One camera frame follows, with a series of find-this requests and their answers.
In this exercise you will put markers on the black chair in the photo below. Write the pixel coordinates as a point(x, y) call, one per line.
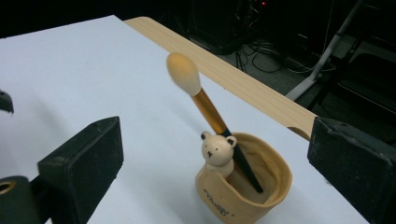
point(373, 71)

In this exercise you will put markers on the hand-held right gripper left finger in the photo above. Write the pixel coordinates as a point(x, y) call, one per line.
point(84, 161)

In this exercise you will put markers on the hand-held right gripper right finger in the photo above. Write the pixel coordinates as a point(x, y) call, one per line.
point(358, 161)

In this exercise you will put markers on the makeup brush with gold ferrule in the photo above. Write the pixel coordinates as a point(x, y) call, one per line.
point(208, 109)

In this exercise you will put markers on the metal stand legs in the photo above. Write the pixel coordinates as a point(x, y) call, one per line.
point(323, 59)

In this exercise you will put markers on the white board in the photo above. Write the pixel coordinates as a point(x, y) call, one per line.
point(93, 77)

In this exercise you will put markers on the tan holder with bear figure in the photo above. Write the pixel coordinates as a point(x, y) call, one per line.
point(218, 199)

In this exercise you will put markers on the wooden table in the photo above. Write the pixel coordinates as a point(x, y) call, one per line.
point(236, 81)

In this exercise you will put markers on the black computer case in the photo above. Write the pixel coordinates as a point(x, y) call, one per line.
point(218, 28)

